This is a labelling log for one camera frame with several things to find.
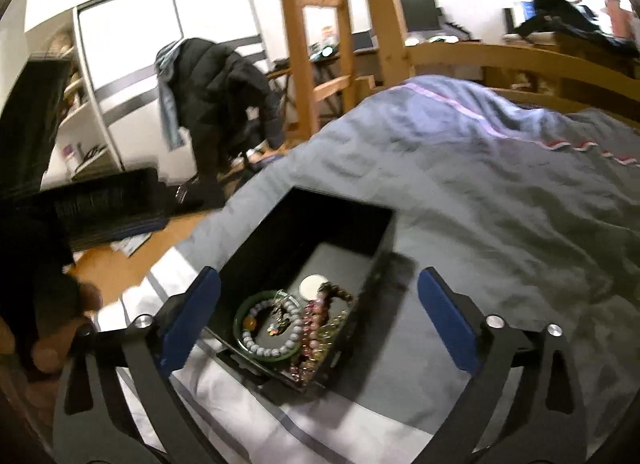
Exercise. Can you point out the green jade bangle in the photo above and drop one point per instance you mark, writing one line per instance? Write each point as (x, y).
(269, 326)

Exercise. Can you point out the white round pearl compact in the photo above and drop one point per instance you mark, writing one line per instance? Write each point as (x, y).
(310, 286)

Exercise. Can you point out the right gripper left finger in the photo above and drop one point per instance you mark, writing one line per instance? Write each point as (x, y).
(93, 422)

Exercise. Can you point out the black computer monitor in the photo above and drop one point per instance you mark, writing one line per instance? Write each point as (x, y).
(421, 15)

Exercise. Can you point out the black jewelry box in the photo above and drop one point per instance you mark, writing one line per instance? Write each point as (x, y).
(349, 242)

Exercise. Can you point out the grey duvet cover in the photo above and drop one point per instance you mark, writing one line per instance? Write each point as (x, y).
(533, 214)

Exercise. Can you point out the white open shelf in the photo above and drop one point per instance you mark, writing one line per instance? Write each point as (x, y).
(82, 146)

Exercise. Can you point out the black puffer jacket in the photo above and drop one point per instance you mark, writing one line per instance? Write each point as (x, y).
(222, 100)

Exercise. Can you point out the wooden folding desk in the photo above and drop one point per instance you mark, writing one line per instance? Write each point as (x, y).
(324, 69)

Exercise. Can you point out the white sliding wardrobe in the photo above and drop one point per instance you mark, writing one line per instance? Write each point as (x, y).
(120, 40)

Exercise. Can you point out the black office chair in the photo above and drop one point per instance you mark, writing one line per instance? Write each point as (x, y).
(250, 144)

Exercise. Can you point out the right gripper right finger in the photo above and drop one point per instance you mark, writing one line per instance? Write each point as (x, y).
(547, 419)

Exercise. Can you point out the person's left hand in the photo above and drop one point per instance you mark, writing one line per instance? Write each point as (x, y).
(41, 320)

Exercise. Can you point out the light blue denim shirt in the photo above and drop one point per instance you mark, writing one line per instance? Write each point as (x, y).
(164, 66)

